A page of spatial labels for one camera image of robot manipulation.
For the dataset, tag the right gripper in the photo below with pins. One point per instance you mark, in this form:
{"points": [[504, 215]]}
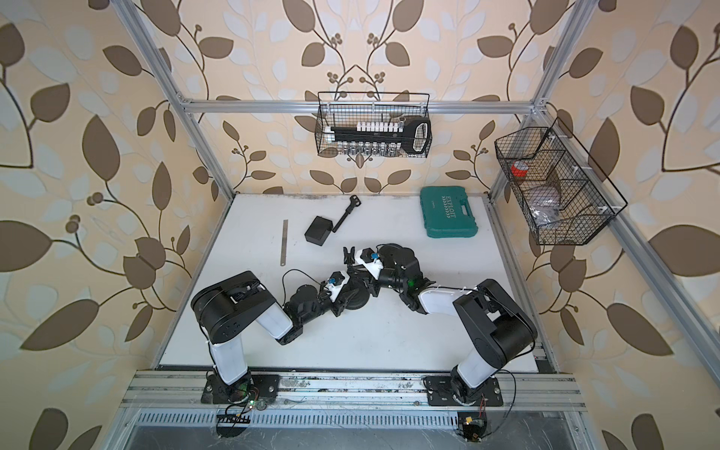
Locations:
{"points": [[371, 284]]}

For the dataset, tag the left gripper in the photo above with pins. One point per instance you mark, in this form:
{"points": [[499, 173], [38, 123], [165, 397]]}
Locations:
{"points": [[338, 307]]}

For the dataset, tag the black round base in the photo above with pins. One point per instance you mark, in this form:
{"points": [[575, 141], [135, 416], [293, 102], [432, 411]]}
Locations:
{"points": [[354, 296], [388, 247]]}

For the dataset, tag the black mic stand rod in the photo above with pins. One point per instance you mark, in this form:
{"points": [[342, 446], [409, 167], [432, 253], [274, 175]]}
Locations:
{"points": [[352, 268]]}

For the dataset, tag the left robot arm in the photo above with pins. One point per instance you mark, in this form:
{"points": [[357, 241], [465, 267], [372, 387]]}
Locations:
{"points": [[224, 310]]}

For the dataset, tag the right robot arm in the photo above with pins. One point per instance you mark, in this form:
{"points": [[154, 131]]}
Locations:
{"points": [[498, 328]]}

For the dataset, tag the small black box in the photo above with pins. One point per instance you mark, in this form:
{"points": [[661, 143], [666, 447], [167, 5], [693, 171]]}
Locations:
{"points": [[319, 230]]}

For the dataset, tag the metal ruler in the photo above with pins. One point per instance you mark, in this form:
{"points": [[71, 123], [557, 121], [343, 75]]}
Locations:
{"points": [[284, 243]]}

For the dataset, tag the green tool case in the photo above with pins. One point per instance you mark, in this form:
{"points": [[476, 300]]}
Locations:
{"points": [[447, 213]]}

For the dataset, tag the socket set rack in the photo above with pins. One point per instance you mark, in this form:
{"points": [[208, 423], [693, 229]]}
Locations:
{"points": [[403, 138]]}

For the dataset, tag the red item in basket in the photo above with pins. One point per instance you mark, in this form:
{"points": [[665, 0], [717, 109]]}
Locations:
{"points": [[520, 169]]}

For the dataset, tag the plastic bag in basket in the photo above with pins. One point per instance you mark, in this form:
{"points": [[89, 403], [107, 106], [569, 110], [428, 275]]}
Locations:
{"points": [[545, 204]]}

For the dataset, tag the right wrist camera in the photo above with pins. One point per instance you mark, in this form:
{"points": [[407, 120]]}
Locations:
{"points": [[370, 260]]}

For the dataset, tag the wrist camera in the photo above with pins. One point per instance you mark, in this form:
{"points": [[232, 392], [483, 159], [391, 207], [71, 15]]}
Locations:
{"points": [[370, 260], [335, 283]]}

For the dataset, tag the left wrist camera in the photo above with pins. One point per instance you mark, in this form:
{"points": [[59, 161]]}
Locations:
{"points": [[335, 283]]}

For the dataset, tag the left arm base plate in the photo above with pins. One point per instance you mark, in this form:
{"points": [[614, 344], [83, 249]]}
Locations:
{"points": [[250, 387]]}

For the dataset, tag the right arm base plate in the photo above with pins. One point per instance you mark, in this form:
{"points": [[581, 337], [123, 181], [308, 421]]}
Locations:
{"points": [[447, 391]]}

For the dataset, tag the back wire basket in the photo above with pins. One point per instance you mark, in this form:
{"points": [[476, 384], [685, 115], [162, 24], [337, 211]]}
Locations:
{"points": [[346, 108]]}

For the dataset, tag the wire basket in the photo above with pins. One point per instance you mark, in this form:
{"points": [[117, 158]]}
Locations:
{"points": [[589, 199], [346, 108]]}

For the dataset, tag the right wire basket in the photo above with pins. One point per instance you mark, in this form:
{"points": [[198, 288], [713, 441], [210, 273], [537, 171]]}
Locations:
{"points": [[589, 199]]}

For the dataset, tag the aluminium frame rail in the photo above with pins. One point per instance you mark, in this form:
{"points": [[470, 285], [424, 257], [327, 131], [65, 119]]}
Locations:
{"points": [[324, 390]]}

